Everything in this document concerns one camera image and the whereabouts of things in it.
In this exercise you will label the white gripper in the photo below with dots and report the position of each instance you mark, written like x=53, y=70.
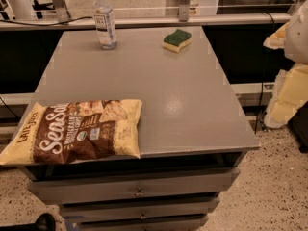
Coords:
x=297, y=38

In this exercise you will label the clear plastic water bottle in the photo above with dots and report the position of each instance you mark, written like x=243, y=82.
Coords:
x=105, y=24

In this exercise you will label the brown yellow chip bag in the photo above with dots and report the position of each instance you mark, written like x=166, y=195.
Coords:
x=75, y=132

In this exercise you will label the green yellow sponge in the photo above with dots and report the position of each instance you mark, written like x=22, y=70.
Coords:
x=177, y=40

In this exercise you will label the grey drawer cabinet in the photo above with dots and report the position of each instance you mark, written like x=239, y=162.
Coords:
x=192, y=133

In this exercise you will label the top drawer knob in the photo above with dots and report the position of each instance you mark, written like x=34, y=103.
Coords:
x=139, y=193

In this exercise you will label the drawer knob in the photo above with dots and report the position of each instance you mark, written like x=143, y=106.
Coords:
x=139, y=193
x=143, y=216

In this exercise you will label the white pipe top left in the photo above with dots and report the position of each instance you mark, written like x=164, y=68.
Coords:
x=22, y=9

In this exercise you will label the black round object bottom left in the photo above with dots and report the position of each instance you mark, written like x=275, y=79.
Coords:
x=45, y=222

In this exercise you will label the metal bracket post centre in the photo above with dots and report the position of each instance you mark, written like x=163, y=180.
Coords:
x=184, y=7

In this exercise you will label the metal bracket post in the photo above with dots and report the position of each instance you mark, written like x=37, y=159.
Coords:
x=184, y=7
x=62, y=12

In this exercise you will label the metal bracket post left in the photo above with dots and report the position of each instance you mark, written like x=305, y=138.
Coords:
x=62, y=12

